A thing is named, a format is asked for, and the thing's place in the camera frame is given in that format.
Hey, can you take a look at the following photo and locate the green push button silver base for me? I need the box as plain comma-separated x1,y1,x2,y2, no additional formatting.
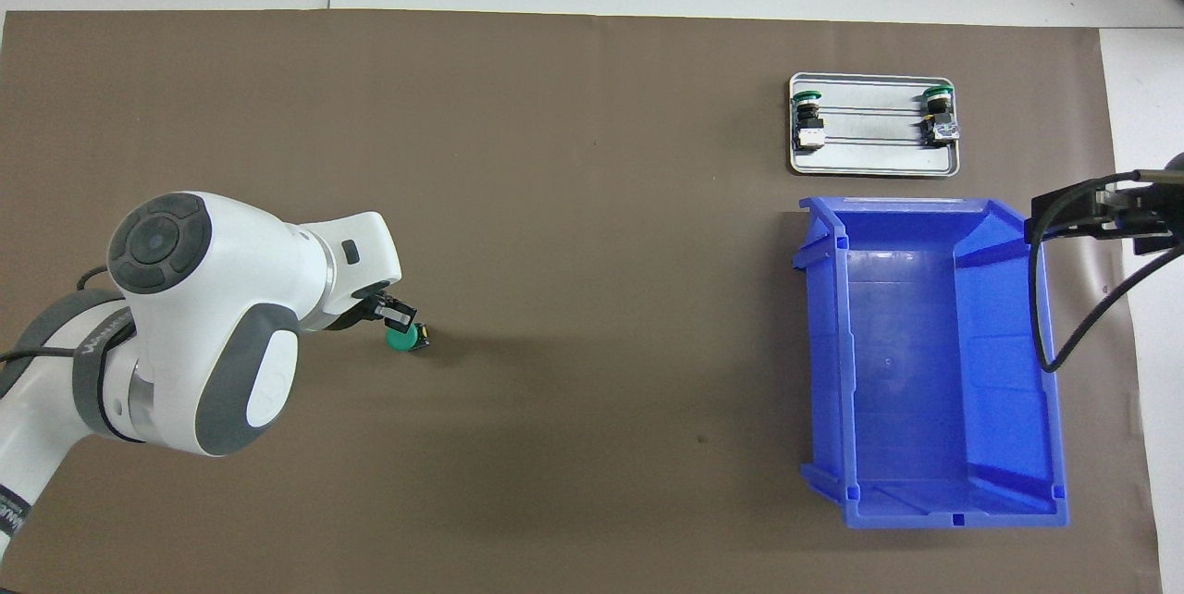
920,86,961,148

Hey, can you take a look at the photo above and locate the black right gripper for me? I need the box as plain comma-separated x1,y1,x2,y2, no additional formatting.
1023,153,1184,255

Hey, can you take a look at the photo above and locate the green push button grey base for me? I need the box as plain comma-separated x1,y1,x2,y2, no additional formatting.
385,322,433,356

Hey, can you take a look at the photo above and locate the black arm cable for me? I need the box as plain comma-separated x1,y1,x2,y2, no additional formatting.
1029,170,1184,375
0,263,110,364

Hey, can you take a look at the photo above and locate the brown paper table mat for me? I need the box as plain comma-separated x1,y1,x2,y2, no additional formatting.
0,9,1165,594

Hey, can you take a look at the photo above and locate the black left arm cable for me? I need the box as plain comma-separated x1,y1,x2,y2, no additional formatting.
0,263,110,364

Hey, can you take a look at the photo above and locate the blue plastic storage bin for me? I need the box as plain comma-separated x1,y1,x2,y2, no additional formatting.
794,196,1071,530

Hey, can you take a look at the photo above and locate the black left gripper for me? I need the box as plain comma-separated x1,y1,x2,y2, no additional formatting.
337,283,420,332

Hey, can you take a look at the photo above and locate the silver metal tray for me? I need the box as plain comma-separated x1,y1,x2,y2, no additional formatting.
787,72,962,179

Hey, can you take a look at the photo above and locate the green push button white base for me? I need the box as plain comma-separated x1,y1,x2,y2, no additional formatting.
791,91,827,153

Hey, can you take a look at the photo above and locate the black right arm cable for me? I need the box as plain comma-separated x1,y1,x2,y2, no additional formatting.
1029,170,1184,375

